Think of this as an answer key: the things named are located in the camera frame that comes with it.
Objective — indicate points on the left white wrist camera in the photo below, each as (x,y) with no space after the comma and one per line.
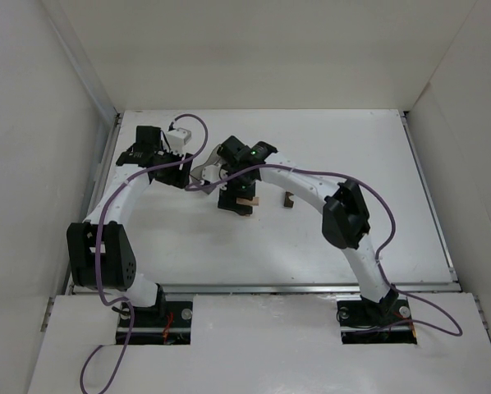
(178,139)

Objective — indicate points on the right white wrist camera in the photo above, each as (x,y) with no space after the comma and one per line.
(211,174)

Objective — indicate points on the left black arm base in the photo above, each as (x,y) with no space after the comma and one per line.
(166,323)

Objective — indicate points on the dark wood arch block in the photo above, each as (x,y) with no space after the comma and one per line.
(288,201)

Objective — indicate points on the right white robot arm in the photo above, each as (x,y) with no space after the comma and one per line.
(345,216)

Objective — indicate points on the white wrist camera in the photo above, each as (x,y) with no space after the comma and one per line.
(178,139)
(211,174)

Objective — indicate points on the striped brown wood block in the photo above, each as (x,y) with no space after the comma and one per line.
(246,211)

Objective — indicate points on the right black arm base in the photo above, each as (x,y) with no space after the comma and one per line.
(361,324)

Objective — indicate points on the light wood rectangular block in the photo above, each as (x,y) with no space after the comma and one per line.
(248,202)

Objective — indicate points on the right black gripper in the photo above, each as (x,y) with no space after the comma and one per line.
(232,201)

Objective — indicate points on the grey translucent plastic bin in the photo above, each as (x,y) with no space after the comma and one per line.
(195,173)

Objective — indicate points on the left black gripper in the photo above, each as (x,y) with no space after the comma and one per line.
(176,174)

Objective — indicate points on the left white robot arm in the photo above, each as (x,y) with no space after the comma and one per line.
(103,233)

